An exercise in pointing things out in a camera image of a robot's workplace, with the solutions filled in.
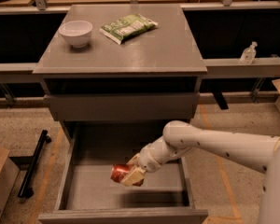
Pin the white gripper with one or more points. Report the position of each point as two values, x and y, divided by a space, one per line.
145 161

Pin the red coke can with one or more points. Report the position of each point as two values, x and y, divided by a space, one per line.
119 171

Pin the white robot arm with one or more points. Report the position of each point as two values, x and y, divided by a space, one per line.
258 152

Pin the open grey middle drawer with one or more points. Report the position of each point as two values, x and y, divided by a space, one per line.
88 195

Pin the closed grey top drawer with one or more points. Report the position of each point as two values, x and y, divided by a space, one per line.
120 107

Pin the grey drawer cabinet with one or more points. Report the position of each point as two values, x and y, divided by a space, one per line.
145 81

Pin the black metal bar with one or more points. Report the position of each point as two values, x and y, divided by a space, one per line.
25 190

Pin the cardboard box left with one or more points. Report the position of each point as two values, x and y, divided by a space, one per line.
8 174

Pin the green chip bag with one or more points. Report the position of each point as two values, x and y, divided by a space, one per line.
127 27

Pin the white ceramic bowl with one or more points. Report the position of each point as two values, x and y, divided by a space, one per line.
76 33

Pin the clear sanitizer bottle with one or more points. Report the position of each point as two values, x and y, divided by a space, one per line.
249 53

